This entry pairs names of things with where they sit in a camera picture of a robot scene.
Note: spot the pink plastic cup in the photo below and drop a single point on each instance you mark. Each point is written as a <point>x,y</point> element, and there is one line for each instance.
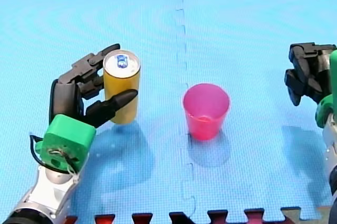
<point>206,111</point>

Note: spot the yellow drink can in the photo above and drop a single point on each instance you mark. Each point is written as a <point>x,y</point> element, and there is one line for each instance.
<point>121,90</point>

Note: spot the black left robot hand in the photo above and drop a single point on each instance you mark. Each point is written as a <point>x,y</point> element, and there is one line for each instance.
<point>65,95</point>

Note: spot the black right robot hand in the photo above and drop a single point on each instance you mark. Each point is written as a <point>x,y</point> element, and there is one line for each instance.
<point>306,76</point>

